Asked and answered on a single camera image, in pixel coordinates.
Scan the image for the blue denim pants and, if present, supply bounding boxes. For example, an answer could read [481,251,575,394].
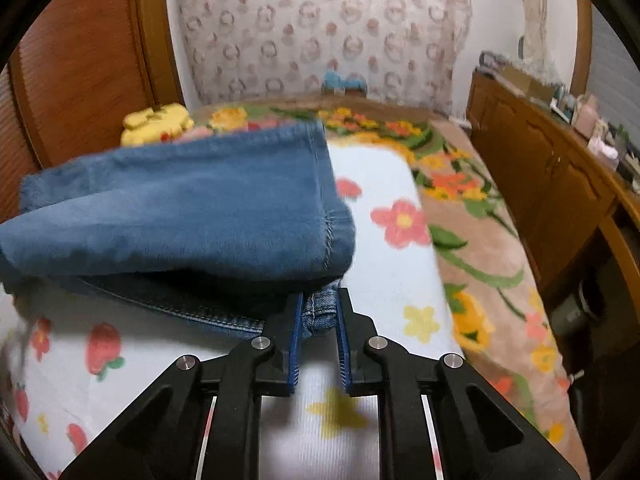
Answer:
[1,122,356,336]

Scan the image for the white floral strawberry towel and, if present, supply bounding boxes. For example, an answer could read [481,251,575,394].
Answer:
[1,144,458,479]

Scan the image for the brown floral blanket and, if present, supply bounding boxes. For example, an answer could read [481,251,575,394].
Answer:
[192,102,591,480]

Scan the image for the silver trash bin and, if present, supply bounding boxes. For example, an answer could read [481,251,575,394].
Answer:
[550,280,603,337]

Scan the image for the long wooden sideboard cabinet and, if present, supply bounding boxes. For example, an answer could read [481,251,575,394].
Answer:
[466,72,639,302]

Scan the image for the yellow Pikachu plush toy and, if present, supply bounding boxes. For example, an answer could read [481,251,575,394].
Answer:
[120,103,194,148]

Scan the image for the pink bottle on sideboard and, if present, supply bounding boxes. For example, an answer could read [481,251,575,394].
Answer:
[574,93,600,139]

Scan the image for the cardboard box on sideboard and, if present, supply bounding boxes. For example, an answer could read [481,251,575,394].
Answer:
[502,65,555,104]

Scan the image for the grey window blind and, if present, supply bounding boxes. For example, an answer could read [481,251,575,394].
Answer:
[587,6,639,138]

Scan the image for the blue item at bed end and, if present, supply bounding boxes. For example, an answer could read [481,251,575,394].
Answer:
[321,70,368,98]

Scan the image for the pink circle patterned curtain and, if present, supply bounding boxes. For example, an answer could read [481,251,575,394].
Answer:
[176,0,472,112]

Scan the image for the cream lace tied curtain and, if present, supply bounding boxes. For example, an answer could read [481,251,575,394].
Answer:
[522,0,548,67]

